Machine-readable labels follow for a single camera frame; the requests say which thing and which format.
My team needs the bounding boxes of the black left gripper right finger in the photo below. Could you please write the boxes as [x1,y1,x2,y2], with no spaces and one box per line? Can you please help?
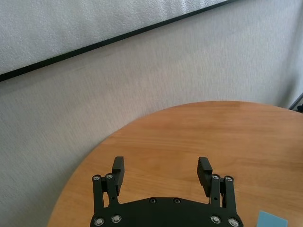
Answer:
[196,156,237,210]

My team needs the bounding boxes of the white foam wall panel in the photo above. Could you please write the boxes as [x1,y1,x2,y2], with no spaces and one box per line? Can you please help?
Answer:
[0,0,230,75]

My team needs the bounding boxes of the black wall strip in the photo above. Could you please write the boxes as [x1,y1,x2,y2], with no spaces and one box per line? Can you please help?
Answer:
[0,0,234,82]

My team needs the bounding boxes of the light blue cube block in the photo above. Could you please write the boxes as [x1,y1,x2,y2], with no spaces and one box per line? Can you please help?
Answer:
[257,210,288,227]

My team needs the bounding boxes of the black floor bar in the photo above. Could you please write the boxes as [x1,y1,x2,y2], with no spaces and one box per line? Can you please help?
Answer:
[288,92,303,111]

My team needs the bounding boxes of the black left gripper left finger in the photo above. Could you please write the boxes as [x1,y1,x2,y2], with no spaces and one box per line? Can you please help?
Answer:
[92,156,125,210]

